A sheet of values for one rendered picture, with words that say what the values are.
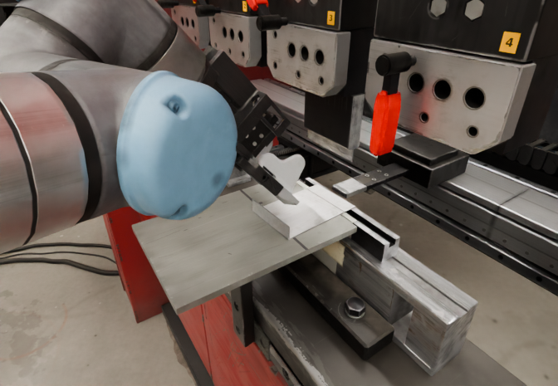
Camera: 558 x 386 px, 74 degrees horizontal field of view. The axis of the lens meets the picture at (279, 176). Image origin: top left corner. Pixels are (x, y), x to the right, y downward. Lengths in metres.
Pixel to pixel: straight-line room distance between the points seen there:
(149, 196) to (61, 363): 1.63
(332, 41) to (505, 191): 0.43
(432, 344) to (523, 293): 1.64
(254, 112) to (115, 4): 0.16
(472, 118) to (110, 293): 1.81
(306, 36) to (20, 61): 0.32
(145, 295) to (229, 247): 1.23
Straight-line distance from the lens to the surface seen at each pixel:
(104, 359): 1.74
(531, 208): 0.71
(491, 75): 0.34
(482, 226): 0.72
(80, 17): 0.32
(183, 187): 0.19
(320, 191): 0.60
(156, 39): 0.34
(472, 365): 0.58
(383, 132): 0.37
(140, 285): 1.66
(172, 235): 0.53
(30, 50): 0.31
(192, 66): 0.36
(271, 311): 0.58
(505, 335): 1.91
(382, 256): 0.52
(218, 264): 0.47
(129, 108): 0.18
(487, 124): 0.35
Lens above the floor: 1.31
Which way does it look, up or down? 29 degrees down
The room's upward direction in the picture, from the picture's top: straight up
